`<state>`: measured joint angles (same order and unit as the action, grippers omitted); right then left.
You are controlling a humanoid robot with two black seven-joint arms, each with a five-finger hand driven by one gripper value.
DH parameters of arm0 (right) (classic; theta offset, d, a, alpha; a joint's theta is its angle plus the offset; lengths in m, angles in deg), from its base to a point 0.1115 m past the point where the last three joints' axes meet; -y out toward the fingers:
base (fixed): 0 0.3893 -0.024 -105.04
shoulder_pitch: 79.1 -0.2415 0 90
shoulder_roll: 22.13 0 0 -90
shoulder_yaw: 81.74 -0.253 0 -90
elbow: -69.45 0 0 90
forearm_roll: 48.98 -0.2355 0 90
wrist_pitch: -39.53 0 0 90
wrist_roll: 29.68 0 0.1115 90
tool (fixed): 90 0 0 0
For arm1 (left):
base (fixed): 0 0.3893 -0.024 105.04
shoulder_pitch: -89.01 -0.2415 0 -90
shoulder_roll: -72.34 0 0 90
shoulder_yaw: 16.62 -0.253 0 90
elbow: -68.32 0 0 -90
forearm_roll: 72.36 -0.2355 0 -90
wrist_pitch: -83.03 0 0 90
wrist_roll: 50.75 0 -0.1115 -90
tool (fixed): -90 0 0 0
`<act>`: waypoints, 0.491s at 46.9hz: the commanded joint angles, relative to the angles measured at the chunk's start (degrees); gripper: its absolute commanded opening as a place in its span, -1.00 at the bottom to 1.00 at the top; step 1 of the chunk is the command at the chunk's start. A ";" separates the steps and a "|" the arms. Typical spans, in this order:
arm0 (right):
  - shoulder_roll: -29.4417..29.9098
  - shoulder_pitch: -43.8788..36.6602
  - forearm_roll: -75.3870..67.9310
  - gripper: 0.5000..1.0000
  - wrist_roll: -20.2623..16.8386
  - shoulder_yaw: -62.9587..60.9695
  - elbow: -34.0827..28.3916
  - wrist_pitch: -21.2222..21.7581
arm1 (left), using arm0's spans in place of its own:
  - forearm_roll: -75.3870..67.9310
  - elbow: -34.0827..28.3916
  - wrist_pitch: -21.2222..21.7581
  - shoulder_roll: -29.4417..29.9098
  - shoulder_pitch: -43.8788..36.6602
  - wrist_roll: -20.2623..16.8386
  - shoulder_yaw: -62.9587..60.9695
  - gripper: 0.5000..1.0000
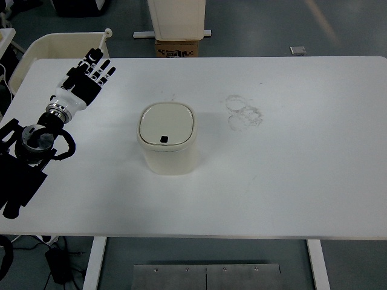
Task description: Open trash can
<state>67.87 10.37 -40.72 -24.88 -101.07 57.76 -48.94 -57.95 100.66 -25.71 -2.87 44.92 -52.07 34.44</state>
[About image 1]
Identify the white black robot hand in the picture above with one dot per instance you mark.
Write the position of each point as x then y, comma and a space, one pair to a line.
76, 92

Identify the cream trash can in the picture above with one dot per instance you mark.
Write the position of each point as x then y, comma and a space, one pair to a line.
167, 133

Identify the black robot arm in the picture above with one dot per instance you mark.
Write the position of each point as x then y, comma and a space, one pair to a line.
26, 151

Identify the cream plastic bin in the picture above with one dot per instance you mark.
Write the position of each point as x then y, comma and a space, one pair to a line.
58, 46

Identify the black box on floor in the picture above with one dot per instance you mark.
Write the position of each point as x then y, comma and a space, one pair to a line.
79, 8

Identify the cardboard box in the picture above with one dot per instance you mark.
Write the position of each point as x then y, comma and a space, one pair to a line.
177, 49

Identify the tall cream bin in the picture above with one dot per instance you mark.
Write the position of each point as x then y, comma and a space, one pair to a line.
177, 15

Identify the white metal base bar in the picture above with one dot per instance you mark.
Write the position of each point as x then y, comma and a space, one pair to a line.
172, 35

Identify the left white table leg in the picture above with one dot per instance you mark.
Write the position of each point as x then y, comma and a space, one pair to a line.
95, 263

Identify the white table leg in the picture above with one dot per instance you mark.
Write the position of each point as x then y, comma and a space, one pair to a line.
318, 266
95, 263

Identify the black power adapter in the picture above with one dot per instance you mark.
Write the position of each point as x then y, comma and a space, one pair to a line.
59, 265

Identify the small grey floor object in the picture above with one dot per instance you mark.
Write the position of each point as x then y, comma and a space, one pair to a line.
298, 50

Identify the right white table leg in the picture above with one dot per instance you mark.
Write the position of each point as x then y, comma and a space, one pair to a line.
318, 266

